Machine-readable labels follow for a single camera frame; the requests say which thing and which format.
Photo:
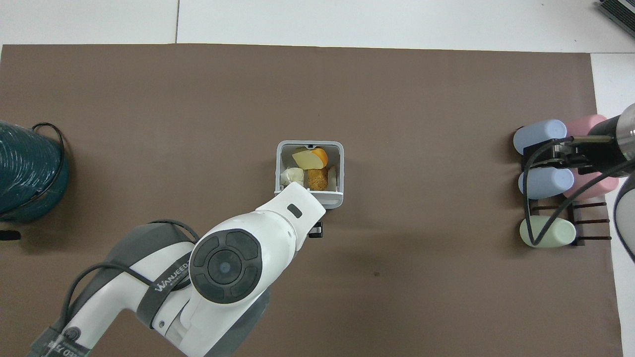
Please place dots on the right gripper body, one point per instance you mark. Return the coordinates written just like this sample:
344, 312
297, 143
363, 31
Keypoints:
603, 148

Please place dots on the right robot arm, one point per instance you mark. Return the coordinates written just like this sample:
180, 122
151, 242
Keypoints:
628, 129

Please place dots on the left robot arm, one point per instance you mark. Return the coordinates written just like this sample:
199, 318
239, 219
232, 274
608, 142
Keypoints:
233, 317

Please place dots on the grey trash can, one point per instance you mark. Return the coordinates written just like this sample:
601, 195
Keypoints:
279, 163

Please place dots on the pink cup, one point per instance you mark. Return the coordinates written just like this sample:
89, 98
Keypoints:
593, 187
585, 125

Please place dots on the light blue cup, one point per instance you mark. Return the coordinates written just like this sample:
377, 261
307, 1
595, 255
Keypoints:
550, 184
540, 135

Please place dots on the dark wooden cup rack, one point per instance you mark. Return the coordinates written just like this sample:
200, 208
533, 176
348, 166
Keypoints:
590, 221

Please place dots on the light green cup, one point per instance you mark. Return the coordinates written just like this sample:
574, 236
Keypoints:
555, 232

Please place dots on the grey keyboard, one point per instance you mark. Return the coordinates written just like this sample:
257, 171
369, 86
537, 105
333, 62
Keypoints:
619, 11

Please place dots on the brown bread piece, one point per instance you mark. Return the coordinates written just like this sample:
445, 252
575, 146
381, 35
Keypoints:
317, 179

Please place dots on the yellow cheese wedge orange rind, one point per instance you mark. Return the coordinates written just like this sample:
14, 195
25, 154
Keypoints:
307, 158

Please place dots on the white garlic bulb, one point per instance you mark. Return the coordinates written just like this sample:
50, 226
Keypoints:
292, 176

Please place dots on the teal ribbed cylinder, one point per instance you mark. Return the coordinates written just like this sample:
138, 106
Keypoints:
25, 168

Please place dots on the black stand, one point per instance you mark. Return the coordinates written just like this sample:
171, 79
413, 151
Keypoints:
9, 235

